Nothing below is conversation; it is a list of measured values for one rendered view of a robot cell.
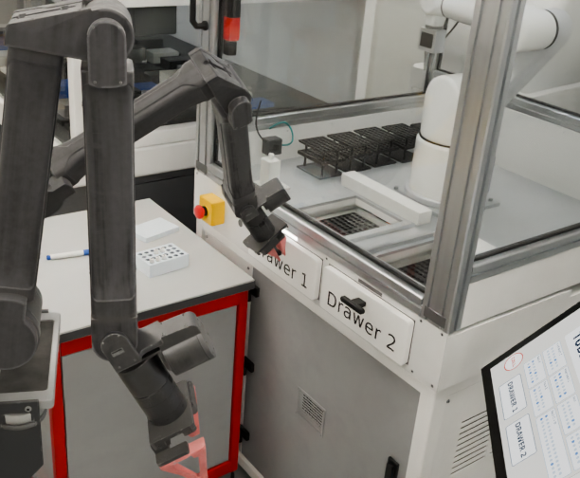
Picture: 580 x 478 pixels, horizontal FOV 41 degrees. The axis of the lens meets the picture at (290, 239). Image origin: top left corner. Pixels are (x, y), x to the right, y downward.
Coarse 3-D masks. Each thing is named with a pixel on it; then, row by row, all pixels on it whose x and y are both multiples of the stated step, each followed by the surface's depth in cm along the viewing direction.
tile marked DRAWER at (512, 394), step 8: (520, 376) 133; (504, 384) 135; (512, 384) 133; (520, 384) 131; (504, 392) 133; (512, 392) 131; (520, 392) 129; (504, 400) 131; (512, 400) 129; (520, 400) 128; (504, 408) 129; (512, 408) 128; (520, 408) 126; (504, 416) 128
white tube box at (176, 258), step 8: (152, 248) 213; (168, 248) 214; (176, 248) 215; (136, 256) 209; (144, 256) 210; (152, 256) 209; (160, 256) 211; (168, 256) 210; (176, 256) 211; (184, 256) 212; (136, 264) 210; (144, 264) 207; (152, 264) 206; (160, 264) 207; (168, 264) 209; (176, 264) 211; (184, 264) 213; (144, 272) 208; (152, 272) 206; (160, 272) 208
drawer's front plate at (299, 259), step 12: (288, 240) 195; (252, 252) 209; (288, 252) 195; (300, 252) 191; (264, 264) 205; (288, 264) 196; (300, 264) 192; (312, 264) 188; (288, 276) 197; (300, 276) 193; (312, 276) 189; (300, 288) 194; (312, 288) 190
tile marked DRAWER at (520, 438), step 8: (528, 416) 123; (512, 424) 125; (520, 424) 123; (528, 424) 122; (512, 432) 123; (520, 432) 121; (528, 432) 120; (512, 440) 122; (520, 440) 120; (528, 440) 119; (512, 448) 120; (520, 448) 119; (528, 448) 117; (536, 448) 116; (512, 456) 119; (520, 456) 117; (528, 456) 116; (512, 464) 118
